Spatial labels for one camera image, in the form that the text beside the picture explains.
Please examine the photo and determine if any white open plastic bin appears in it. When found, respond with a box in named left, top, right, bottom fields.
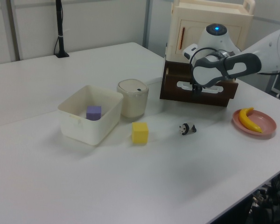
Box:
left=57, top=84, right=124, bottom=147

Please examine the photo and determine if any black pole stand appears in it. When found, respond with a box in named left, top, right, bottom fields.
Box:
left=55, top=0, right=70, bottom=58

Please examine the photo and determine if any black cable tangle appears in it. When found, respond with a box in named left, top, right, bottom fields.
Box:
left=246, top=167, right=280, bottom=224

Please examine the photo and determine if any grey metal rack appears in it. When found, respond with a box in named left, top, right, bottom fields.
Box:
left=265, top=69, right=280, bottom=105

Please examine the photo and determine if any yellow foam cube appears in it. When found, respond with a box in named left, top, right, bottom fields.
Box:
left=131, top=122, right=149, bottom=144

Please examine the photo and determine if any pink plate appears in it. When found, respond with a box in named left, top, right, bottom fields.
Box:
left=232, top=109, right=278, bottom=140

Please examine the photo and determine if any yellow banana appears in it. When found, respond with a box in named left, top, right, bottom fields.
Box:
left=238, top=107, right=264, bottom=133

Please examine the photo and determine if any white lidded container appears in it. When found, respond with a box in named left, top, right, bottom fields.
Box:
left=117, top=78, right=150, bottom=118

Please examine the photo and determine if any black cable on pole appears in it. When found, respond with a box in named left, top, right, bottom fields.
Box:
left=53, top=35, right=59, bottom=56

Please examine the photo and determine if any purple foam cube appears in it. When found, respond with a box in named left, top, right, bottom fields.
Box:
left=86, top=105, right=102, bottom=121

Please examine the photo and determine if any dark brown wooden drawer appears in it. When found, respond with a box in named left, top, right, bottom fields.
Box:
left=159, top=59, right=239, bottom=108

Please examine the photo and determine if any small panda figurine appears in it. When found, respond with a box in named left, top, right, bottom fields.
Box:
left=179, top=123, right=198, bottom=137

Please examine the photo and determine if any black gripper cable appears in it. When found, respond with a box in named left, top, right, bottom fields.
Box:
left=189, top=47, right=219, bottom=85

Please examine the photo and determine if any orange cabinet door handle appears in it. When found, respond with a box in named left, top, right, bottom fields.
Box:
left=178, top=27, right=186, bottom=50

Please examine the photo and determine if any cream wooden cabinet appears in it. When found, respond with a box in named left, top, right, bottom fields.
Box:
left=165, top=0, right=256, bottom=64

